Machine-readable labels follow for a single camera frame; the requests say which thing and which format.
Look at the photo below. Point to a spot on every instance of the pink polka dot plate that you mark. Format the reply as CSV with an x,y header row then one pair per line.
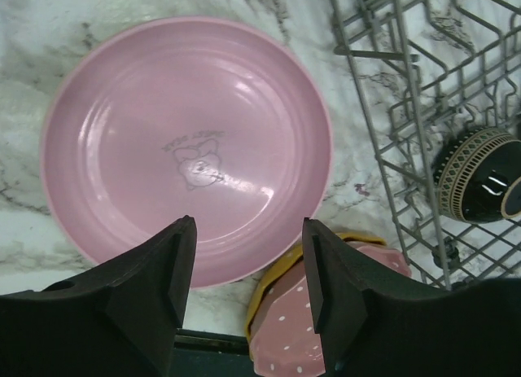
x,y
284,342

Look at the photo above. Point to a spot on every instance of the grey wire dish rack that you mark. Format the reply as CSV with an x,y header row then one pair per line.
x,y
425,71

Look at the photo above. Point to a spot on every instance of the brown beige bowl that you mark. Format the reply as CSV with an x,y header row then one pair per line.
x,y
477,176

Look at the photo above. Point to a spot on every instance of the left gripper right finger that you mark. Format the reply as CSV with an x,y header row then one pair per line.
x,y
373,321

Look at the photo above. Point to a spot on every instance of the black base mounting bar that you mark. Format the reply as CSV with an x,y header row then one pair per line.
x,y
207,354

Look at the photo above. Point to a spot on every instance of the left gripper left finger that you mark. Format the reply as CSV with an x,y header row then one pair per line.
x,y
120,318

